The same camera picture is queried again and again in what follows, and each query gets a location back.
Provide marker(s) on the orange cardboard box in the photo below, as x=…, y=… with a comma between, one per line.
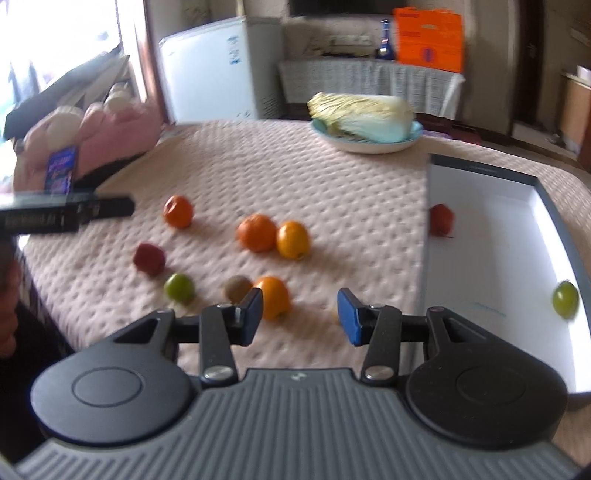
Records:
x=429, y=39

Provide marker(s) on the black television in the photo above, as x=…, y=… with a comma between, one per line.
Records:
x=328, y=7

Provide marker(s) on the grey box with white inside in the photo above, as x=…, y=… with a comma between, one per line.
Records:
x=489, y=258

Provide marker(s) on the brown kiwi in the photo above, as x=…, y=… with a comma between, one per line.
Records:
x=236, y=288

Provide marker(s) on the yellow-orange orange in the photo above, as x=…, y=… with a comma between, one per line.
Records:
x=292, y=240

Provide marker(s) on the dark red fruit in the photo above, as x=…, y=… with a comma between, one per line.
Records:
x=441, y=220
x=149, y=260

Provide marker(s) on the person's left hand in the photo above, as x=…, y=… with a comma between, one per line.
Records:
x=8, y=300

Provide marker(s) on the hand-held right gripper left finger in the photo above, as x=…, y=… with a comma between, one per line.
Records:
x=253, y=314

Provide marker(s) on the blue printed packet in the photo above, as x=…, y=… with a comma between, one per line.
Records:
x=61, y=170

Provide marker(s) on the napa cabbage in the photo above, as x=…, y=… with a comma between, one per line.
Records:
x=360, y=115

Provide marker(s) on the green fruit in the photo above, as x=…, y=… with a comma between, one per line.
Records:
x=179, y=287
x=565, y=298

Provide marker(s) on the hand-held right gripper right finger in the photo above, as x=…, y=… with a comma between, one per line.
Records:
x=348, y=318

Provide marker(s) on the orange tangerine with stem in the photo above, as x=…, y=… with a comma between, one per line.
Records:
x=256, y=232

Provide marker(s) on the black bag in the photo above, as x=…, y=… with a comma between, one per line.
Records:
x=60, y=99

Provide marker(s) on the light blue plate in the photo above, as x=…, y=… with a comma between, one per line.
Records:
x=369, y=144

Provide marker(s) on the cabinet with grey cloth cover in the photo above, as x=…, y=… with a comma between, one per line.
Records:
x=369, y=83

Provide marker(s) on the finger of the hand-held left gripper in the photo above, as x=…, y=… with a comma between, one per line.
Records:
x=108, y=207

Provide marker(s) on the white chest freezer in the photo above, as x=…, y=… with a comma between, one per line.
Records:
x=207, y=74

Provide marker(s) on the blue glass bottle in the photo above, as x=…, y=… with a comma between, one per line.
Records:
x=384, y=41

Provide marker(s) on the brown cardboard box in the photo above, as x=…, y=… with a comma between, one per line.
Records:
x=576, y=108

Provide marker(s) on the round orange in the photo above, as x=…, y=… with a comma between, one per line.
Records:
x=276, y=293

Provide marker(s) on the dark orange tangerine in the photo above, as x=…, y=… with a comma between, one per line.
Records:
x=178, y=211

